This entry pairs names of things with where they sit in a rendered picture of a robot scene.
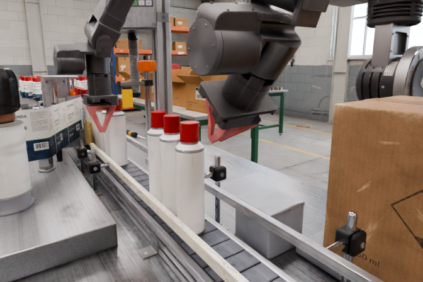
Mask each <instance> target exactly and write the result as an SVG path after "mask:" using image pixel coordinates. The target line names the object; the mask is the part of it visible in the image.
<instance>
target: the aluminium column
mask: <svg viewBox="0 0 423 282"><path fill-rule="evenodd" d="M155 3H156V12H157V13H168V14H170V0H155ZM151 33H152V60H154V61H156V71H153V83H154V111H155V110H157V109H158V110H163V111H166V114H167V115H168V114H172V65H171V24H170V23H166V22H157V28H156V30H155V31H151ZM155 56H156V57H155Z"/></svg>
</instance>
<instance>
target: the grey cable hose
mask: <svg viewBox="0 0 423 282"><path fill-rule="evenodd" d="M128 41H129V61H130V75H131V79H130V80H131V82H135V81H140V79H139V77H140V76H139V75H140V73H139V71H138V70H137V61H139V57H138V33H128ZM131 87H132V93H133V98H139V97H141V92H140V85H131Z"/></svg>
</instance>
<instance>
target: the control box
mask: <svg viewBox="0 0 423 282"><path fill-rule="evenodd" d="M153 6H154V7H131V8H130V10H129V12H128V15H127V19H126V21H125V24H124V25H123V27H122V29H121V31H120V33H151V31H155V30H156V28H157V12H156V3H155V0H153Z"/></svg>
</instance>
